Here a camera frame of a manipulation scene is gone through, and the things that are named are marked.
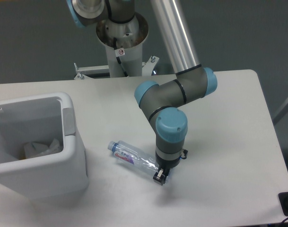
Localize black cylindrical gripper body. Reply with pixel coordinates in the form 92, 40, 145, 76
156, 148, 188, 176

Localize white metal mounting frame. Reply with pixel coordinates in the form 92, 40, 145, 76
73, 55, 160, 80

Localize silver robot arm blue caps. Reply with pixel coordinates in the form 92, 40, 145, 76
67, 0, 218, 184

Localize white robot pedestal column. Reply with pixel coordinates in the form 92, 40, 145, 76
105, 44, 142, 78

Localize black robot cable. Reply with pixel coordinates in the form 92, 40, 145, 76
113, 37, 130, 78

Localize crushed clear plastic bottle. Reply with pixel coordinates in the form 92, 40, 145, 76
108, 140, 158, 177

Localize white plastic trash can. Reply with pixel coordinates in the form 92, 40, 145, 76
0, 92, 89, 199

